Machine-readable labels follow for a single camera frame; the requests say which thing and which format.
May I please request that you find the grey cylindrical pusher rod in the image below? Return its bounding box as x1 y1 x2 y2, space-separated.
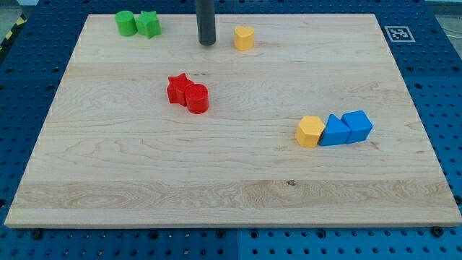
195 0 216 46

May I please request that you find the yellow heart block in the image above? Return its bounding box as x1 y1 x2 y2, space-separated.
234 25 255 51

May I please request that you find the green star block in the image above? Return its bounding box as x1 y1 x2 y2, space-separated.
135 11 162 39

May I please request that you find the green cylinder block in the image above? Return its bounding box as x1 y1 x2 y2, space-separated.
115 10 138 37

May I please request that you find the red star block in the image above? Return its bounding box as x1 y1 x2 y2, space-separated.
166 73 193 106

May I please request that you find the red cylinder block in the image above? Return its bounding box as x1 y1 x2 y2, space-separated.
185 83 209 114

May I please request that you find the light wooden board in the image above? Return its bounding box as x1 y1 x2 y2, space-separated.
5 14 461 228

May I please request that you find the yellow hexagon block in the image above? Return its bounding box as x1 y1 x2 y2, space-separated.
295 116 325 147

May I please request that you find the blue triangle block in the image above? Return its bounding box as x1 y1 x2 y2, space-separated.
319 114 352 146

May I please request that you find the blue cube block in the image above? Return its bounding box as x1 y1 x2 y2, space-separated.
341 110 372 144

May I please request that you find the white fiducial marker tag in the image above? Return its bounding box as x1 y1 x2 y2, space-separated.
384 25 415 43

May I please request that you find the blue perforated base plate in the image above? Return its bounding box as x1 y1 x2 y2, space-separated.
1 0 461 259

